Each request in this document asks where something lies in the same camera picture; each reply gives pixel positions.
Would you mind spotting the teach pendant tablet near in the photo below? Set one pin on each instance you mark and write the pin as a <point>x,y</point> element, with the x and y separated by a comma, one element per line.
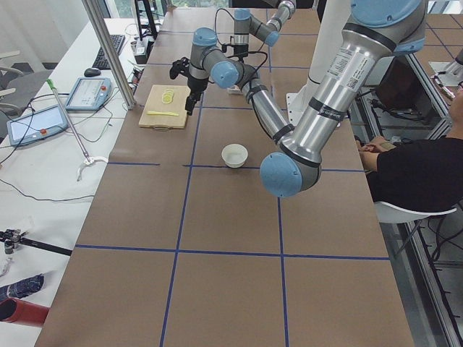
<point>36,126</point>

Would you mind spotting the person in black shirt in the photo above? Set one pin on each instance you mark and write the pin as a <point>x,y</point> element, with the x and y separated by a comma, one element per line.
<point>424,175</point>

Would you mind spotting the white side table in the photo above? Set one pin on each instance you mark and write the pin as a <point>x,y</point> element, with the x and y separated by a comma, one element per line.
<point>115,220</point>

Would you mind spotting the reacher grabber stick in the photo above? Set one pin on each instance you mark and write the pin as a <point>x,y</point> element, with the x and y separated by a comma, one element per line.
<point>88,159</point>

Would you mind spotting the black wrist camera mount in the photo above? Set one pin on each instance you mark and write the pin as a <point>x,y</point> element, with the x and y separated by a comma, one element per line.
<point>180,67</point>

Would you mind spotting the lemon slice one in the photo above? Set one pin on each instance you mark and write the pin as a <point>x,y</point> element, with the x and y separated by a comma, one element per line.
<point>167,100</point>

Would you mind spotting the white bowl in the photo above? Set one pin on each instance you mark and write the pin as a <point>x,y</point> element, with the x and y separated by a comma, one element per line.
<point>234,155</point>

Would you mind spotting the aluminium frame post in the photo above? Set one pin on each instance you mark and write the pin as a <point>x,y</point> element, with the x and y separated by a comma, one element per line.
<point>98,22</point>

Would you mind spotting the clear plastic egg box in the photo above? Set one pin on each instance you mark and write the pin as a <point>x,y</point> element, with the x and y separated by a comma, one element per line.
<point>234,90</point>

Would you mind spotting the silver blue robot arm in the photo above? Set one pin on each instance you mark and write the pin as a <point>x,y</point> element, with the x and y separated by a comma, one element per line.
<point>358,34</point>
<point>246,25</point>

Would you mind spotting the lemon slice two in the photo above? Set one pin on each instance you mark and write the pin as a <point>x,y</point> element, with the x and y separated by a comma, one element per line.
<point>167,94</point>

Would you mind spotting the teach pendant tablet far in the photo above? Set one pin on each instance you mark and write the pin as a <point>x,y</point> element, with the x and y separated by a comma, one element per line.
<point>89,94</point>

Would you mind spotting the black tripod clamp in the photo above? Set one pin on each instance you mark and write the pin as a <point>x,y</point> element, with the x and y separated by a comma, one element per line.
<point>12,238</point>

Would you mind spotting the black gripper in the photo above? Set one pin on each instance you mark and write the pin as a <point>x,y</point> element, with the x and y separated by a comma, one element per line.
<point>240,50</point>
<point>196,84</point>

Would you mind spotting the teach pendant tablet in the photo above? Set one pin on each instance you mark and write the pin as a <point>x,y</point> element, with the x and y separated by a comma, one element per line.
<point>36,126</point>
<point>89,94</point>

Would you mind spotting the red cylinder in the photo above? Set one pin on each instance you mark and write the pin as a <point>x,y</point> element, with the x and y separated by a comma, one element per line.
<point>21,312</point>

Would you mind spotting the black computer mouse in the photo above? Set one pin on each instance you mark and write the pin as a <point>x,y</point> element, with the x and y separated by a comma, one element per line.
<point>92,72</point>

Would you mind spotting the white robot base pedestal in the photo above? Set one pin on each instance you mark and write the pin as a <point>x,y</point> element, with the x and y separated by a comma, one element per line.
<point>311,79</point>

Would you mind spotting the wooden cutting board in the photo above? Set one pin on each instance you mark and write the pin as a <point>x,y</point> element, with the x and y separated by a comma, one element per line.
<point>154,103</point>

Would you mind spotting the yellow plastic knife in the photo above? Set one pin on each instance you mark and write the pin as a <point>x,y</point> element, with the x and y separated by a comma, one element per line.
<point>161,113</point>

